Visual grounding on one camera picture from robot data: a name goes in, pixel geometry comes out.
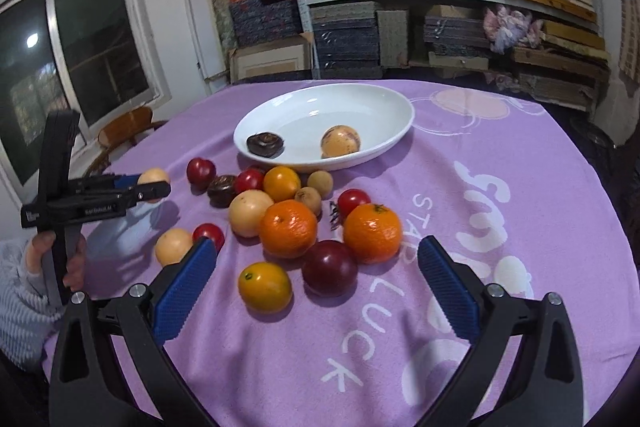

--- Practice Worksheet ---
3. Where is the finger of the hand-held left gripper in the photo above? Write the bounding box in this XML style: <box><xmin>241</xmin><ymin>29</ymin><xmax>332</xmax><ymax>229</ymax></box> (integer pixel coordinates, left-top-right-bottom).
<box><xmin>67</xmin><ymin>174</ymin><xmax>146</xmax><ymax>195</ymax></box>
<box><xmin>75</xmin><ymin>182</ymin><xmax>172</xmax><ymax>208</ymax></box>

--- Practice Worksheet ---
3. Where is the dark brown water chestnut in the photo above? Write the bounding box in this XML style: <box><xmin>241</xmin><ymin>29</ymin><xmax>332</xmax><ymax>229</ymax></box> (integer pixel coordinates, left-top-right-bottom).
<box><xmin>207</xmin><ymin>175</ymin><xmax>238</xmax><ymax>208</ymax></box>
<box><xmin>246</xmin><ymin>132</ymin><xmax>285</xmax><ymax>158</ymax></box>

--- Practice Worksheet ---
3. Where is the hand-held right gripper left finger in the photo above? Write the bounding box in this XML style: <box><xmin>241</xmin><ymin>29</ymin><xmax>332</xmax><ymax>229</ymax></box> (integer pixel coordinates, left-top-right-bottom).
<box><xmin>47</xmin><ymin>237</ymin><xmax>221</xmax><ymax>427</ymax></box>

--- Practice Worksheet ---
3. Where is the person's left hand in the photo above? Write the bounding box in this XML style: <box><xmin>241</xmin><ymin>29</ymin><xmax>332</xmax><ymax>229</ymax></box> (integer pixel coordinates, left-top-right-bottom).
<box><xmin>25</xmin><ymin>231</ymin><xmax>88</xmax><ymax>295</ymax></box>

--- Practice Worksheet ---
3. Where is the orange mandarin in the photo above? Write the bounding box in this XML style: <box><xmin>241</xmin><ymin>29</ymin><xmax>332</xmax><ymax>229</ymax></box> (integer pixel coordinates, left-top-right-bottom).
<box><xmin>342</xmin><ymin>203</ymin><xmax>403</xmax><ymax>265</ymax></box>
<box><xmin>259</xmin><ymin>200</ymin><xmax>319</xmax><ymax>259</ymax></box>

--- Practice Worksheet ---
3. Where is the white oval plate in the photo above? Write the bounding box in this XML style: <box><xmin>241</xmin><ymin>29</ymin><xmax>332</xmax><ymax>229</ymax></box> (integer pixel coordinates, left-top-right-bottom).
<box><xmin>233</xmin><ymin>83</ymin><xmax>416</xmax><ymax>172</ymax></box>

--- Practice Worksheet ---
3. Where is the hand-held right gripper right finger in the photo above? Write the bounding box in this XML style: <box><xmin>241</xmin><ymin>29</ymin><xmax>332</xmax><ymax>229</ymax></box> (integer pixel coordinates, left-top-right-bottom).
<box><xmin>417</xmin><ymin>235</ymin><xmax>586</xmax><ymax>427</ymax></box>

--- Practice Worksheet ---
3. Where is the white framed window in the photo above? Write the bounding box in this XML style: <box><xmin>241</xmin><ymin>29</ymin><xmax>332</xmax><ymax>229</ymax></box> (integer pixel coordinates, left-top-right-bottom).
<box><xmin>0</xmin><ymin>0</ymin><xmax>173</xmax><ymax>188</ymax></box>

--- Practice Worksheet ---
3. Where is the purple printed tablecloth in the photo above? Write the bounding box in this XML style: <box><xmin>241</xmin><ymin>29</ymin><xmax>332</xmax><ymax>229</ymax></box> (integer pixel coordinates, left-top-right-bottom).
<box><xmin>42</xmin><ymin>79</ymin><xmax>636</xmax><ymax>427</ymax></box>

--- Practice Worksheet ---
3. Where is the striped peach-coloured round fruit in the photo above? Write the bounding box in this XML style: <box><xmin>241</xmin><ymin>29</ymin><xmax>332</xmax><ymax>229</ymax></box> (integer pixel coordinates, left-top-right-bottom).
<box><xmin>320</xmin><ymin>125</ymin><xmax>361</xmax><ymax>159</ymax></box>

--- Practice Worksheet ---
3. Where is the cardboard box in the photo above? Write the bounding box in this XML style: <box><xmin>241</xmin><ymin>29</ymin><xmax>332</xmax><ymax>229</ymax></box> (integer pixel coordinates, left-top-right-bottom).
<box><xmin>229</xmin><ymin>32</ymin><xmax>315</xmax><ymax>84</ymax></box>

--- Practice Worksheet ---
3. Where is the dark chair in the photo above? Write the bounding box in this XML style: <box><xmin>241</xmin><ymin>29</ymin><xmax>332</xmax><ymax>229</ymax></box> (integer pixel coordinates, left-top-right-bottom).
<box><xmin>567</xmin><ymin>114</ymin><xmax>626</xmax><ymax>188</ymax></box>

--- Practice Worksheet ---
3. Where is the person's left forearm grey sleeve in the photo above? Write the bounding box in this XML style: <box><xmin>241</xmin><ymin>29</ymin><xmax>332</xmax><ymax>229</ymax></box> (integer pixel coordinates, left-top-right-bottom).
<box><xmin>0</xmin><ymin>239</ymin><xmax>63</xmax><ymax>360</ymax></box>

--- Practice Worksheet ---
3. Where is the pink cloth bundle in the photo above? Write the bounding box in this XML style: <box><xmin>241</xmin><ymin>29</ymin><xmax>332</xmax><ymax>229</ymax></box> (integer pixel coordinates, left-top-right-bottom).
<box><xmin>482</xmin><ymin>4</ymin><xmax>543</xmax><ymax>55</ymax></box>

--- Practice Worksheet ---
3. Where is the brown wooden chair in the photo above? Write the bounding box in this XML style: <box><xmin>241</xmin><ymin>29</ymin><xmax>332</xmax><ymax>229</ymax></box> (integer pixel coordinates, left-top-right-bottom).
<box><xmin>82</xmin><ymin>107</ymin><xmax>168</xmax><ymax>178</ymax></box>

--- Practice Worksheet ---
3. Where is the dark red cherry tomato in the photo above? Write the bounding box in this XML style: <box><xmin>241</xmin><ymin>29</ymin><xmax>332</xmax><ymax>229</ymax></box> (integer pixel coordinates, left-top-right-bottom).
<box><xmin>186</xmin><ymin>158</ymin><xmax>217</xmax><ymax>186</ymax></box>

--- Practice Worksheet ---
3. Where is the dark purple plum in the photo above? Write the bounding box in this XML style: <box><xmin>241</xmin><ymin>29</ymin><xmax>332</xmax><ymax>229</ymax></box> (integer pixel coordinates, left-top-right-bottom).
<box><xmin>301</xmin><ymin>240</ymin><xmax>359</xmax><ymax>298</ymax></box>

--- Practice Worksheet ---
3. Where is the brown longan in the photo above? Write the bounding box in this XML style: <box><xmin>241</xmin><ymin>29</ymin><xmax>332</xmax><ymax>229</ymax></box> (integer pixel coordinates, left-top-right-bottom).
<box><xmin>306</xmin><ymin>170</ymin><xmax>334</xmax><ymax>199</ymax></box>
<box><xmin>294</xmin><ymin>187</ymin><xmax>322</xmax><ymax>216</ymax></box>

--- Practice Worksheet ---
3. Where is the orange cherry tomato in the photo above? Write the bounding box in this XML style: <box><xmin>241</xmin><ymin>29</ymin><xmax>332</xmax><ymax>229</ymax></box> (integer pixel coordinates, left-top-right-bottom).
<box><xmin>237</xmin><ymin>262</ymin><xmax>293</xmax><ymax>314</ymax></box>
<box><xmin>263</xmin><ymin>166</ymin><xmax>302</xmax><ymax>202</ymax></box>

